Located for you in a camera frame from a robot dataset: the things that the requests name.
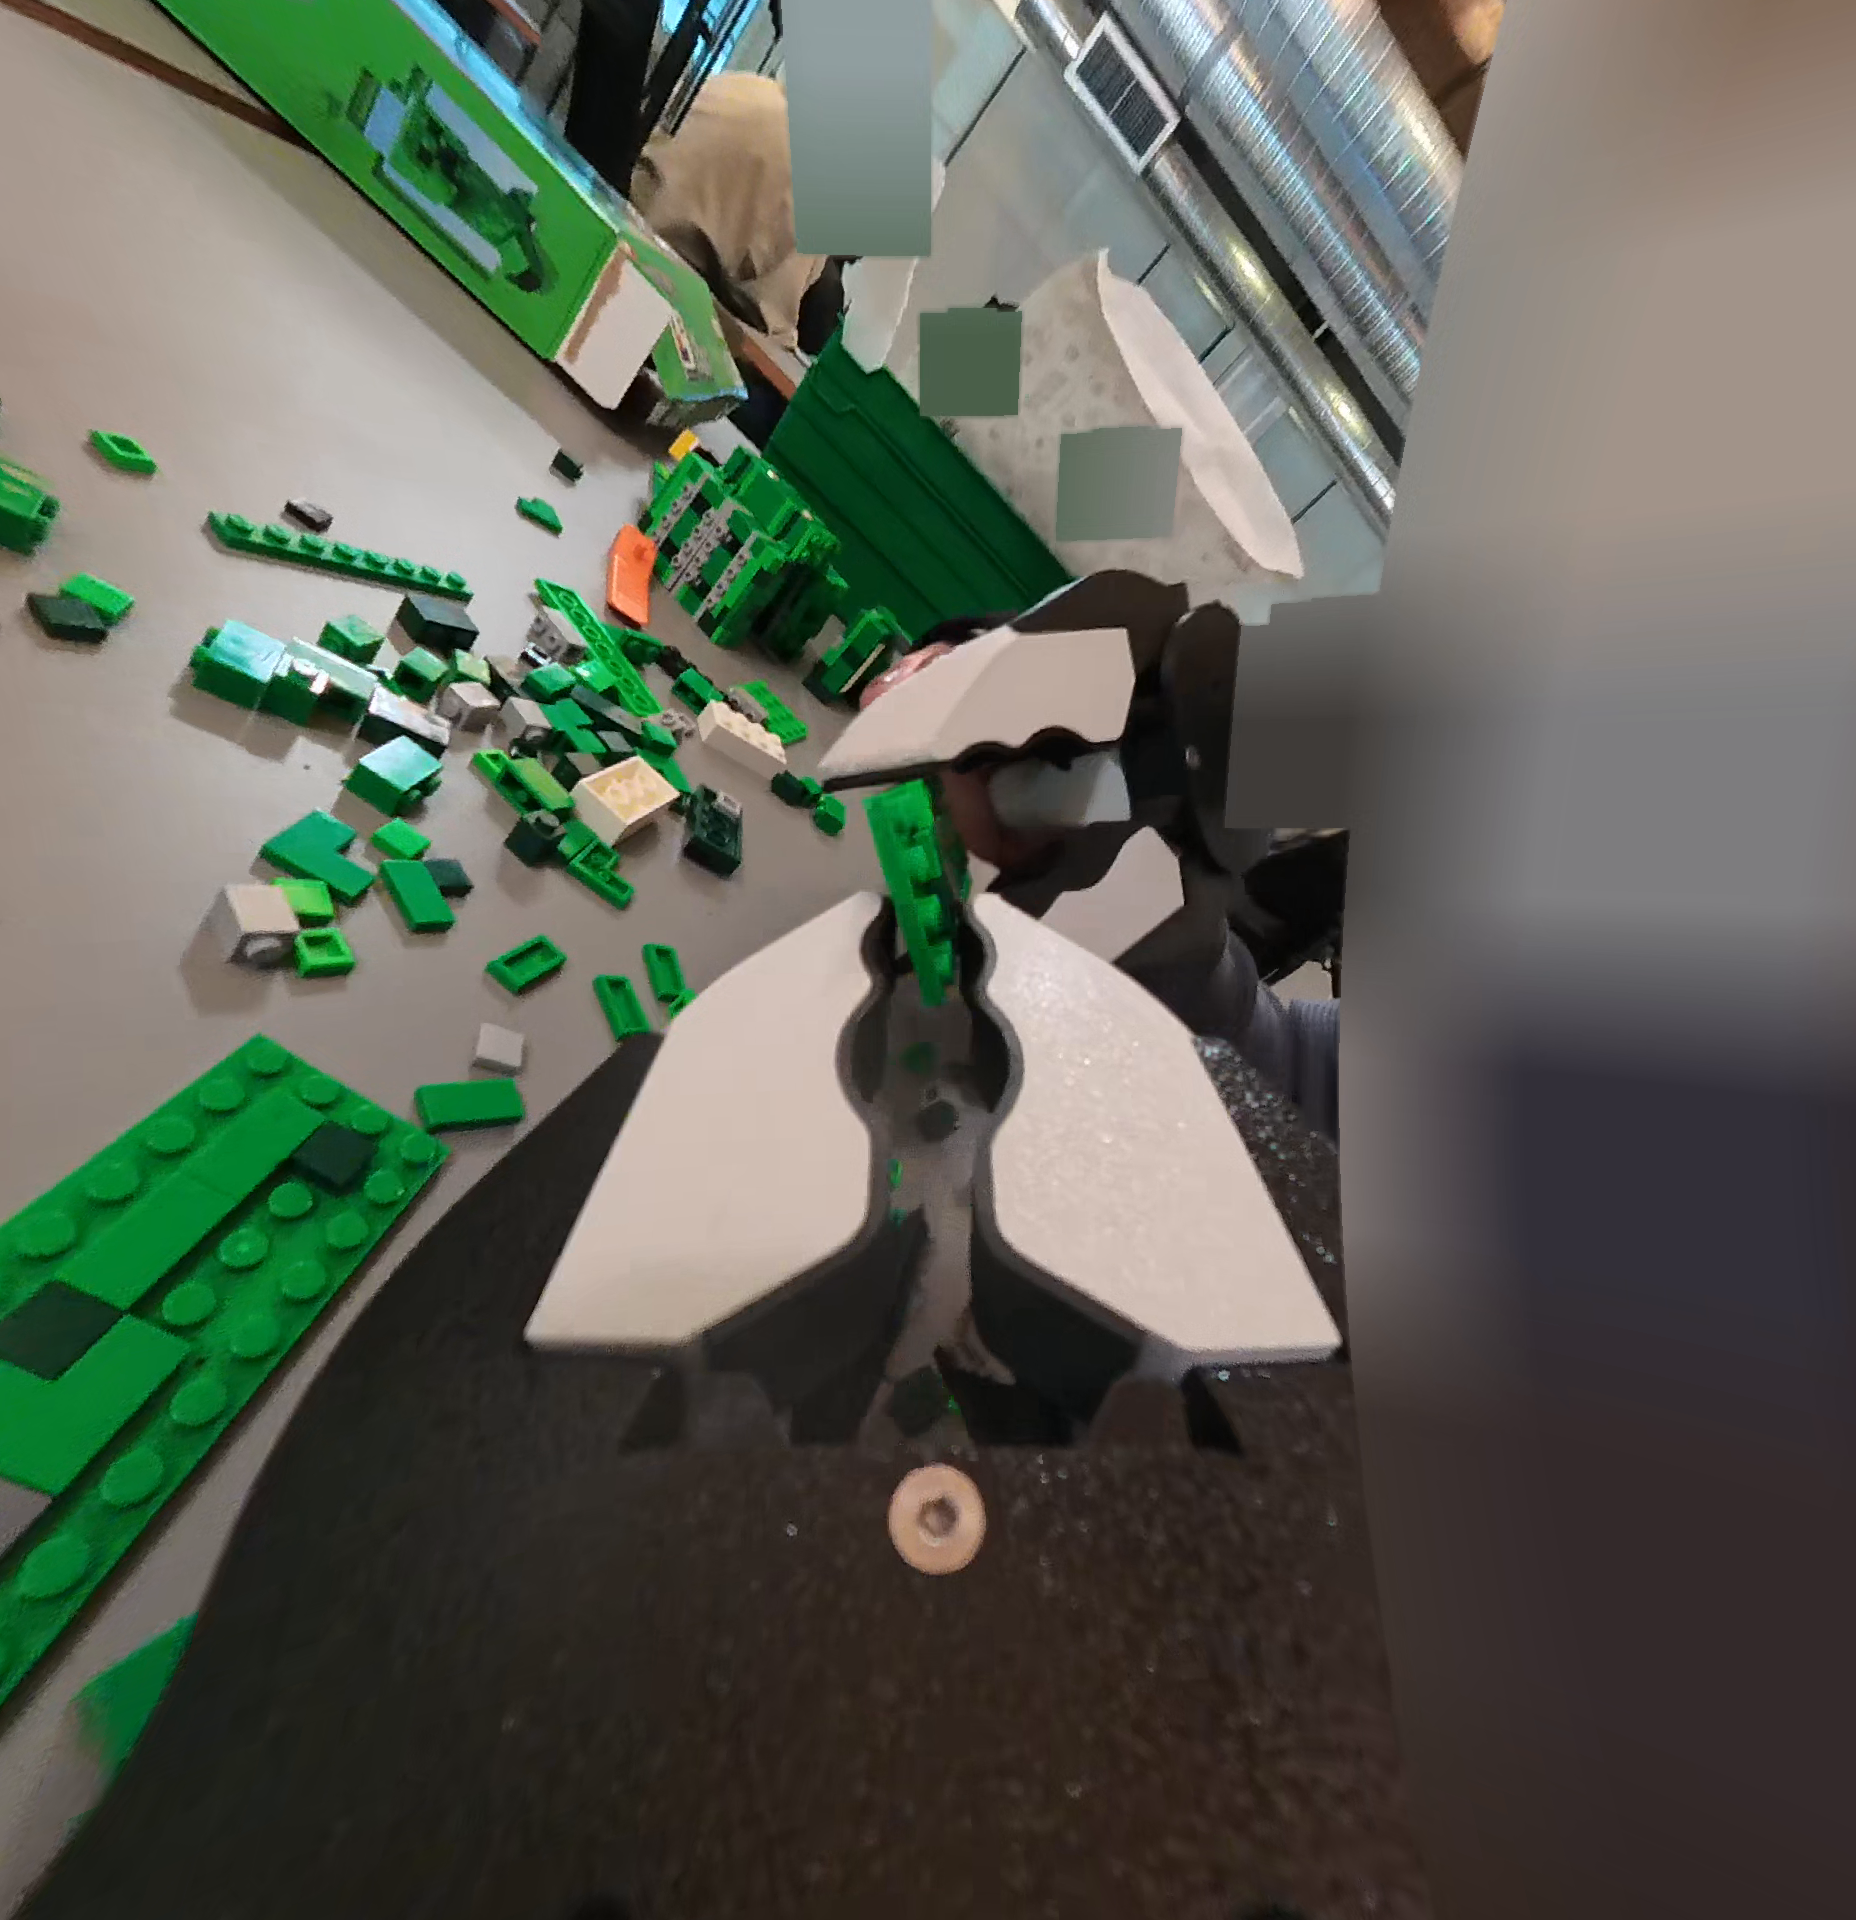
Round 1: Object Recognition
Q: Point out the person's right forearm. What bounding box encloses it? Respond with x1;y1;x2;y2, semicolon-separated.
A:
1169;926;1343;1145

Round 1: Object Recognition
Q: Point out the green toy set box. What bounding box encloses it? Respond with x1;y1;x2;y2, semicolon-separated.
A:
153;0;749;430

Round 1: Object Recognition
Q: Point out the long green studded plate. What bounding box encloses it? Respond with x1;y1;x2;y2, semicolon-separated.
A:
865;776;971;1010

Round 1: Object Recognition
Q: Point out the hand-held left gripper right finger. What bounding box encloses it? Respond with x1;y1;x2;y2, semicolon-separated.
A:
967;891;1343;1366

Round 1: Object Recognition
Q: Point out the green plastic crate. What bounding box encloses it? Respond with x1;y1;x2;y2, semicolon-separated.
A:
761;335;1074;642

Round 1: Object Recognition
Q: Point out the silver ventilation duct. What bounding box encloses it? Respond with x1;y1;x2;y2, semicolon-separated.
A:
1018;0;1476;518

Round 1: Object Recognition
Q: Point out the pile of loose green bricks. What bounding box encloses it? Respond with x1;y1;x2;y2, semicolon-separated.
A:
0;362;856;1137

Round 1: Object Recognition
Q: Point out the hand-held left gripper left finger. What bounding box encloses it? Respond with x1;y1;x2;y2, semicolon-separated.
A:
529;891;892;1359

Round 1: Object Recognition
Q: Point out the narrow green ten-stud plate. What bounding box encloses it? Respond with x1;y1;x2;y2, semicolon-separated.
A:
206;511;474;605

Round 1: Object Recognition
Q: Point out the white toy brick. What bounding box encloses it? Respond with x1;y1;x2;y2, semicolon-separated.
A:
696;694;792;776
571;758;685;844

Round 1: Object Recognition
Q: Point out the white printed paper bag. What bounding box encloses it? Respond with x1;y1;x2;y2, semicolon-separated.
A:
842;251;1305;590

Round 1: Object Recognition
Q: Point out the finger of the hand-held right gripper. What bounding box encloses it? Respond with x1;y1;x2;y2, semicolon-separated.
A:
1037;822;1190;962
818;624;1137;792

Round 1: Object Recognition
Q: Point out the built green brick assembly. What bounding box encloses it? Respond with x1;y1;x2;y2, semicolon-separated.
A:
643;443;910;708

